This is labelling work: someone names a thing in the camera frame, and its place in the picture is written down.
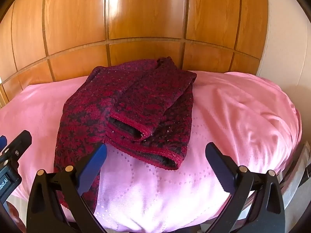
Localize red floral knit sweater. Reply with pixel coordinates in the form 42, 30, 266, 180
54, 56, 198, 213

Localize pink bedspread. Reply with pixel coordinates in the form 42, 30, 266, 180
1, 72, 302, 232

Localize wooden panel headboard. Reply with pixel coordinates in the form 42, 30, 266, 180
1, 0, 268, 106

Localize metal bed frame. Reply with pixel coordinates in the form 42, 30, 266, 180
237, 140, 311, 222

